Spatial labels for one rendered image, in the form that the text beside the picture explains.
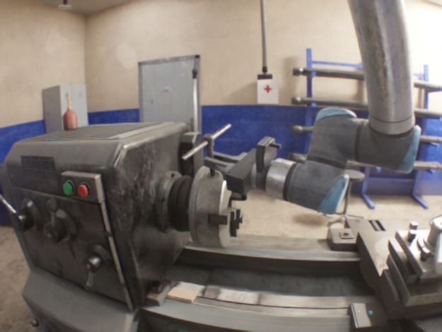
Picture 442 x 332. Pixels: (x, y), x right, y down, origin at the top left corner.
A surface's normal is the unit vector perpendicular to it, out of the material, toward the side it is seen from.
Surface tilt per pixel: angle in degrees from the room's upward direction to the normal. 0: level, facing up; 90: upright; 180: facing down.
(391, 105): 120
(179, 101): 90
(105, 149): 45
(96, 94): 90
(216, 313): 36
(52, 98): 90
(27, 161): 90
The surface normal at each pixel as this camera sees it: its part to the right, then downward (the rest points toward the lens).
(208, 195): -0.18, -0.43
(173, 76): -0.22, 0.26
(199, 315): -0.15, -0.63
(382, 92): -0.68, 0.65
